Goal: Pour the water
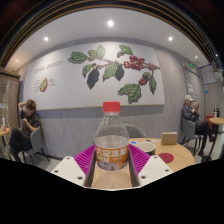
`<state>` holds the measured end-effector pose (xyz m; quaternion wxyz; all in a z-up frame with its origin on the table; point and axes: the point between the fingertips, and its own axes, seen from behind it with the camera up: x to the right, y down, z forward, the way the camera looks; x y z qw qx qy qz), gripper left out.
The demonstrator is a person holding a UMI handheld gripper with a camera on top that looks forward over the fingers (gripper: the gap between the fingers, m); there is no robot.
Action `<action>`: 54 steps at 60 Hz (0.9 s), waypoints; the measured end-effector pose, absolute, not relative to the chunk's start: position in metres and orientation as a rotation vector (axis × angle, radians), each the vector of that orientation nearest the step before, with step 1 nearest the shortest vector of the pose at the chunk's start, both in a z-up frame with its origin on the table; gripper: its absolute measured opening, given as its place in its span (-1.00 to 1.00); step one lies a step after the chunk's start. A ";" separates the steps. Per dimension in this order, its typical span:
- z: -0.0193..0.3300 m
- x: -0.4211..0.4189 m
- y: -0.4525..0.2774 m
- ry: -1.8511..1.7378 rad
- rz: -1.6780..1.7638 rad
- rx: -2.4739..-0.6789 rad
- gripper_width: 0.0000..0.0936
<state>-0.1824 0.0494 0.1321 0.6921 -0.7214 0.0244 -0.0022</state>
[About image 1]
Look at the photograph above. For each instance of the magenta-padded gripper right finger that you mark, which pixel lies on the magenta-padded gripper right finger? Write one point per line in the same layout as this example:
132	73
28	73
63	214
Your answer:
155	168

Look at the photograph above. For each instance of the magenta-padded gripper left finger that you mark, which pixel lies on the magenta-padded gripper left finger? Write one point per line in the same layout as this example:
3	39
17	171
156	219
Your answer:
66	168

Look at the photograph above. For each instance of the clear bottle with red cap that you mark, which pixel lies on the clear bottle with red cap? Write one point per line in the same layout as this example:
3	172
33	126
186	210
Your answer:
111	140

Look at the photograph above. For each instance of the dark mug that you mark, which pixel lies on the dark mug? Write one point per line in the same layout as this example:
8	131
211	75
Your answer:
146	147

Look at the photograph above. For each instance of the small wooden block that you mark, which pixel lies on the small wooden block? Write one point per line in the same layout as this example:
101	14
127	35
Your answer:
169	138

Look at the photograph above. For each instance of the grey chair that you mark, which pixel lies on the grey chair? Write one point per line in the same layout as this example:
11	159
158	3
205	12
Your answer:
135	130
36	140
187	128

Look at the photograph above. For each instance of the person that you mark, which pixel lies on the person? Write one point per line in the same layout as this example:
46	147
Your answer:
190	113
25	126

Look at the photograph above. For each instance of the small round wooden table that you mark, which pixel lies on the small round wooden table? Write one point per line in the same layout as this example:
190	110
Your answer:
4	132
217	121

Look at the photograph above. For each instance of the dark bottle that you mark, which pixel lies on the dark bottle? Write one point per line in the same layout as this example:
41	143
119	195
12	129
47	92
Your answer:
216	112

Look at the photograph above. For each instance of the wooden cabinet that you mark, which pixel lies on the wooden cabinet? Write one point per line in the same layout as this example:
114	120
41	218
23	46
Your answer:
11	96

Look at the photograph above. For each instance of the white notice board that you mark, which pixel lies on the white notice board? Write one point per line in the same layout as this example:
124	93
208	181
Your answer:
208	74

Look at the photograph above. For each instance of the green exit sign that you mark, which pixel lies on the green exit sign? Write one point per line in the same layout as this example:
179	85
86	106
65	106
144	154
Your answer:
191	65

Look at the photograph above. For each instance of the round ceiling lights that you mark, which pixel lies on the round ceiling lights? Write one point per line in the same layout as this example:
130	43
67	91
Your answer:
110	23

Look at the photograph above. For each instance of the coffee plant wall mural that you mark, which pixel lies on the coffee plant wall mural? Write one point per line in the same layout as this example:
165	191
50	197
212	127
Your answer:
66	83

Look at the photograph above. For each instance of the white paper wall notice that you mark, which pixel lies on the white paper wall notice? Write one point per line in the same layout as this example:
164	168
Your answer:
190	88

